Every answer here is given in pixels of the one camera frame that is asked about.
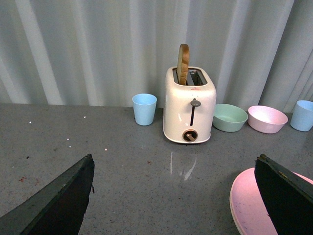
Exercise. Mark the light blue cup left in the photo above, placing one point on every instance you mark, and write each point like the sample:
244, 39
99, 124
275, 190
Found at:
144, 106

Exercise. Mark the green bowl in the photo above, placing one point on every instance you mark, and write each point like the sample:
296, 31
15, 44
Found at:
229, 118

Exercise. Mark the cream toaster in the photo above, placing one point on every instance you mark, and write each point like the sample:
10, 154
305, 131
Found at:
189, 109

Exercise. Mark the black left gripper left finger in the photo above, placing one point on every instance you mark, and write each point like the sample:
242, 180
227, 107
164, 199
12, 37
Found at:
58, 208

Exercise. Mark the bread slice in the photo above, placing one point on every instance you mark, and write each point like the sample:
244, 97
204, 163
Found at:
183, 64

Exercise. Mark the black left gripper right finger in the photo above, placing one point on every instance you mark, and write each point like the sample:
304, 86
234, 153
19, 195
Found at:
287, 197

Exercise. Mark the light blue cup right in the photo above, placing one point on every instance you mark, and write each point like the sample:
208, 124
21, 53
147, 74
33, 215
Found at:
302, 117

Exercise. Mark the pink plate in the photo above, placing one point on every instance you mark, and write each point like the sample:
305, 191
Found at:
247, 207

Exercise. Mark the pink bowl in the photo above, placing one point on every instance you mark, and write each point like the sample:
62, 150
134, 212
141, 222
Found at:
265, 119

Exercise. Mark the light blue cup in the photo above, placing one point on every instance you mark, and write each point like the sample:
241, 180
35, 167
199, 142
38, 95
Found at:
144, 106
302, 117

